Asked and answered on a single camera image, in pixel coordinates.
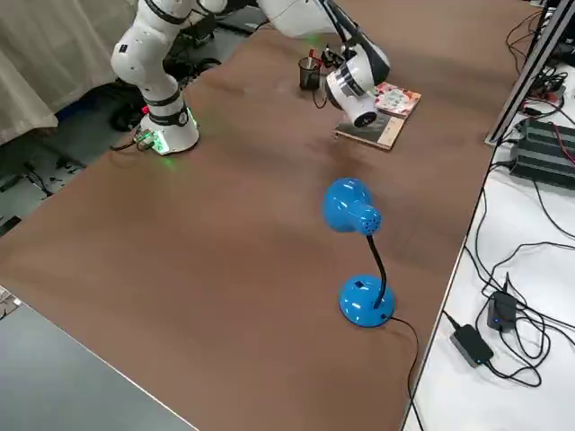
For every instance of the beige cloth cover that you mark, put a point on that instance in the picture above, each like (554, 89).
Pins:
(27, 90)

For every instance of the colourful green cookbook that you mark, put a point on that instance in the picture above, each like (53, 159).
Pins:
(400, 99)

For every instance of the black ridged power supply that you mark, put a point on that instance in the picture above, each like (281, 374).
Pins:
(543, 152)

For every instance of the aluminium frame post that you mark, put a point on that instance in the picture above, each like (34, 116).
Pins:
(525, 76)

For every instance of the grey side table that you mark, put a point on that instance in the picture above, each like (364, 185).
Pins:
(54, 381)

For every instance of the black mesh pen holder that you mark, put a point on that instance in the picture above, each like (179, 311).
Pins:
(309, 76)

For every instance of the black power adapter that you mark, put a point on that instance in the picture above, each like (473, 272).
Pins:
(471, 345)

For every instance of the small black hub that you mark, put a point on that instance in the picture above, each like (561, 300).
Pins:
(501, 312)

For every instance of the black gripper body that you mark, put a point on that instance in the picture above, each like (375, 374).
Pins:
(340, 54)

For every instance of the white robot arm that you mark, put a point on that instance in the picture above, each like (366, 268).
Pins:
(139, 58)

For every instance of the blue desk lamp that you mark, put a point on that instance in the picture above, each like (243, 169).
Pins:
(346, 204)

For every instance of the red-capped whiteboard marker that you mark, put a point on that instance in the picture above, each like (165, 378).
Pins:
(311, 54)

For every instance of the dark book with hand picture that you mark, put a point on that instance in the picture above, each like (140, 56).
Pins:
(382, 134)

